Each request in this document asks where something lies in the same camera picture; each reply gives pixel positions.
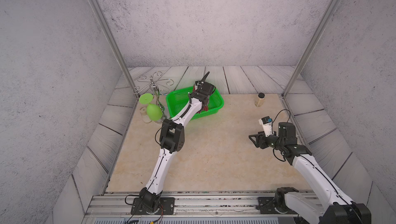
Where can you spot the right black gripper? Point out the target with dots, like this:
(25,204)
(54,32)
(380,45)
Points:
(259,137)

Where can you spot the red polka dot skirt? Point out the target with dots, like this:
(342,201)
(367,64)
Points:
(204,109)

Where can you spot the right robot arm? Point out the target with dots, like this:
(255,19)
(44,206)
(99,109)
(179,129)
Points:
(337,206)

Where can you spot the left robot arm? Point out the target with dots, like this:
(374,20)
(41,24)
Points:
(171,141)

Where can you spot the small spice jar black lid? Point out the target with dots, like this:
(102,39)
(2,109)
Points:
(259,101)

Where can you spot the green plastic wine glass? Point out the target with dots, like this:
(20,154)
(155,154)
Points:
(153,111)

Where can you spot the small clear glass cup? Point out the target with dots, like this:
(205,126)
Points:
(144,116)

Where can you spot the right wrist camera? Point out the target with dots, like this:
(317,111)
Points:
(267,125)

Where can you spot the silver wire glass rack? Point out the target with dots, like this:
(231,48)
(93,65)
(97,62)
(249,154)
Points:
(159,87)

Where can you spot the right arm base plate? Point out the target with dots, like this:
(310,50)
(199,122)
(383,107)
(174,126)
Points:
(269,205)

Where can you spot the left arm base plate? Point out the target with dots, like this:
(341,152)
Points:
(166,207)

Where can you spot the left aluminium frame post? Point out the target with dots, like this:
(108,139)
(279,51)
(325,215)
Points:
(112,42)

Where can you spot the aluminium frame post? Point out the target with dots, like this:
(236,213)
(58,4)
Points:
(328,13)
(112,42)

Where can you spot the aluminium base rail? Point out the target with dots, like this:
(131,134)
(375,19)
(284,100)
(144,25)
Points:
(190,208)

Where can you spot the right aluminium frame post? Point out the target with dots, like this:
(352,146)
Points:
(328,13)

